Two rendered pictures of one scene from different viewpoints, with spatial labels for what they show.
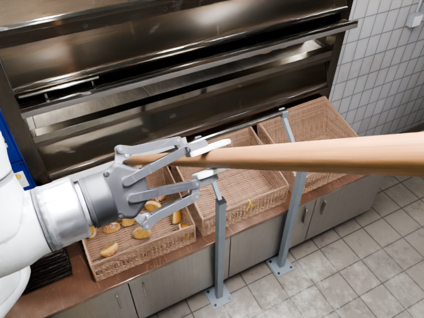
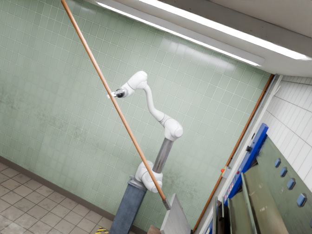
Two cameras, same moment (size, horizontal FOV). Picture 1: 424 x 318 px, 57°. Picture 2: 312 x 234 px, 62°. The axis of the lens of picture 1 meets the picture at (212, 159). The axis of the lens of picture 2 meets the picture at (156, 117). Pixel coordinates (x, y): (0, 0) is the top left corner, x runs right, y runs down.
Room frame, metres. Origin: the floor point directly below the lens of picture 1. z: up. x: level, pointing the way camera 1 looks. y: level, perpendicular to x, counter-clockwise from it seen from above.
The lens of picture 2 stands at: (1.88, -1.32, 2.42)
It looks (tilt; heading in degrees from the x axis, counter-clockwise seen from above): 14 degrees down; 126
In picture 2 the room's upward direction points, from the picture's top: 22 degrees clockwise
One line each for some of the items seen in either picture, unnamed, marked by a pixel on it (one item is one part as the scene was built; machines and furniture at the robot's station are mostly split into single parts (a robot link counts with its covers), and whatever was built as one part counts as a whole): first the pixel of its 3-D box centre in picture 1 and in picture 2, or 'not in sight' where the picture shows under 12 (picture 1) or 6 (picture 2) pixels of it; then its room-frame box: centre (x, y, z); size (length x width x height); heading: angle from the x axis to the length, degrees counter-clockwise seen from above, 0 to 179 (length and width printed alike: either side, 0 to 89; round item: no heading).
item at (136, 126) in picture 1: (203, 110); not in sight; (1.81, 0.05, 1.02); 1.79 x 0.11 x 0.19; 117
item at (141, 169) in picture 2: not in sight; (145, 170); (0.47, 0.80, 1.17); 0.18 x 0.16 x 0.22; 159
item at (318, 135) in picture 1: (310, 143); not in sight; (1.87, -0.63, 0.72); 0.56 x 0.49 x 0.28; 118
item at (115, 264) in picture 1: (130, 212); not in sight; (1.31, 0.44, 0.72); 0.56 x 0.49 x 0.28; 116
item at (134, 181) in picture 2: not in sight; (139, 179); (0.44, 0.79, 1.03); 0.22 x 0.18 x 0.06; 27
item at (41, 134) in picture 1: (200, 88); not in sight; (1.83, 0.06, 1.16); 1.80 x 0.06 x 0.04; 117
